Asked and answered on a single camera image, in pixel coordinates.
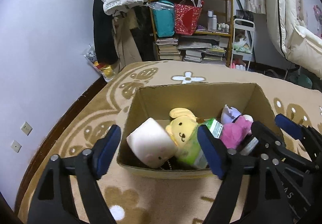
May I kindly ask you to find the wall socket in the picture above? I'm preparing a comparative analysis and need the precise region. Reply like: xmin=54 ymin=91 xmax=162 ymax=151
xmin=20 ymin=122 xmax=33 ymax=136
xmin=11 ymin=140 xmax=22 ymax=153

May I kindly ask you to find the cream duvet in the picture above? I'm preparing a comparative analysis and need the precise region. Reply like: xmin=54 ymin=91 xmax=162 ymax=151
xmin=266 ymin=0 xmax=321 ymax=78

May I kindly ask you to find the beige trench coat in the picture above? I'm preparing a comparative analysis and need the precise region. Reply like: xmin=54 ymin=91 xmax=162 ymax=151
xmin=112 ymin=8 xmax=142 ymax=73

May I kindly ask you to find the wall socket upper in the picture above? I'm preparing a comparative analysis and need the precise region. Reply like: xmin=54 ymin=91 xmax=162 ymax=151
xmin=20 ymin=122 xmax=33 ymax=136

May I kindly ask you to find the green tissue pack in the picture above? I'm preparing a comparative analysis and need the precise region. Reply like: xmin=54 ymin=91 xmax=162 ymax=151
xmin=176 ymin=118 xmax=223 ymax=169

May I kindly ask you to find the wooden bookshelf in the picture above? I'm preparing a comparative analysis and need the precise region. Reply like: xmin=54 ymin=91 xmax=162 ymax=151
xmin=148 ymin=0 xmax=233 ymax=64

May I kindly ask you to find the white utility cart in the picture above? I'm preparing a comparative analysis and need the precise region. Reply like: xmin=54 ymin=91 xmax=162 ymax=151
xmin=230 ymin=18 xmax=255 ymax=71

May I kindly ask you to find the pink bear plush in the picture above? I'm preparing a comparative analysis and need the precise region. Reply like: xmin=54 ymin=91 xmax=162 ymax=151
xmin=220 ymin=115 xmax=254 ymax=149

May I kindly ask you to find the wall socket lower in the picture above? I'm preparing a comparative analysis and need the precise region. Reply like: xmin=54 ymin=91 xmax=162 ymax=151
xmin=11 ymin=140 xmax=22 ymax=153

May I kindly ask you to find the pile of magazines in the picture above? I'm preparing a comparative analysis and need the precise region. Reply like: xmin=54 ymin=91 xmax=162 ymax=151
xmin=177 ymin=35 xmax=230 ymax=65

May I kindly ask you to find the stack of books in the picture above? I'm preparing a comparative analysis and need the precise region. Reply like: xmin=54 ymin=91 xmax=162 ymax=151
xmin=154 ymin=36 xmax=182 ymax=61

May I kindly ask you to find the beige patterned carpet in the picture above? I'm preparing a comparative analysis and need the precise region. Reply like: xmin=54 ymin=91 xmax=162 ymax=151
xmin=19 ymin=61 xmax=321 ymax=223

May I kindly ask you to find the white-haired doll plush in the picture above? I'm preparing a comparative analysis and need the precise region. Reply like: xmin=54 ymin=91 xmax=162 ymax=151
xmin=221 ymin=105 xmax=242 ymax=125

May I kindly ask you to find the pink cube face plush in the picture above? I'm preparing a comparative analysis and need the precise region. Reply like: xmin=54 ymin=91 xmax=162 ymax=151
xmin=126 ymin=118 xmax=178 ymax=169

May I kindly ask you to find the teal bag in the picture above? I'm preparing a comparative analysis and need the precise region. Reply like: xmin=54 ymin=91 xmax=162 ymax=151
xmin=150 ymin=0 xmax=175 ymax=38

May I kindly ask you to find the cardboard box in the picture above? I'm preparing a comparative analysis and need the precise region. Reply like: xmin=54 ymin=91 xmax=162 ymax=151
xmin=117 ymin=83 xmax=283 ymax=179

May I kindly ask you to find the clear bag of toys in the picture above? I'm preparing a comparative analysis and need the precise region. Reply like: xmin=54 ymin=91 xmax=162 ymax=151
xmin=84 ymin=41 xmax=120 ymax=82

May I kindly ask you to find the yellow dog plush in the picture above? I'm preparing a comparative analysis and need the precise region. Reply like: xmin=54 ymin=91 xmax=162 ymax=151
xmin=165 ymin=108 xmax=198 ymax=148

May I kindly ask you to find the red gift bag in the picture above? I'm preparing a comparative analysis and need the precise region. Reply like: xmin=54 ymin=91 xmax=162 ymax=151
xmin=175 ymin=0 xmax=204 ymax=35

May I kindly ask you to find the black hanging coat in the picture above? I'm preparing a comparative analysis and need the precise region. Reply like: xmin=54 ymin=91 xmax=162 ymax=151
xmin=89 ymin=0 xmax=120 ymax=65

